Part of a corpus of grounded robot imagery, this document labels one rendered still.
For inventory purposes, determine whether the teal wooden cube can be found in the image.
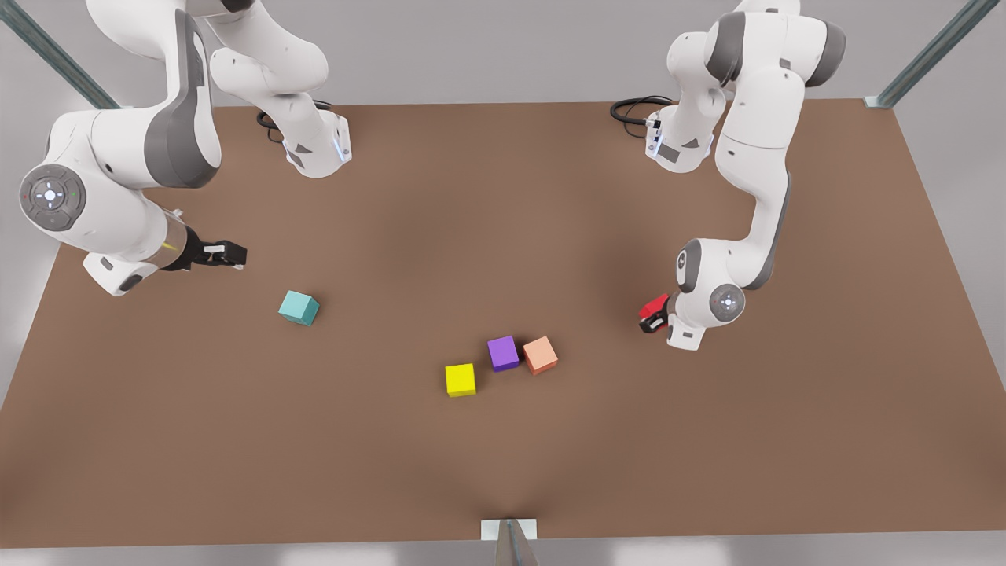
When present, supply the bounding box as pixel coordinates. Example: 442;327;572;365
277;290;321;328

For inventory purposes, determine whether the yellow wooden cube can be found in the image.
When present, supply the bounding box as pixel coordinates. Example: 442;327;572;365
445;362;477;399

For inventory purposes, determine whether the salmon wooden cube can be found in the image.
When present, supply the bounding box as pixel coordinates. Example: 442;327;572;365
523;336;560;376

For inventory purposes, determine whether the silver frame post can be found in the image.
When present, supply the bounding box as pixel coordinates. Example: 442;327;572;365
0;0;121;110
863;0;1000;109
481;518;539;566

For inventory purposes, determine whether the black cable loop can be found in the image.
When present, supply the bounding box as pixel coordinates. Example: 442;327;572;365
257;99;334;144
610;96;677;140

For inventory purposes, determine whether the purple wooden cube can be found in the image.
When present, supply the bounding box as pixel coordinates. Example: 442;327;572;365
486;335;521;373

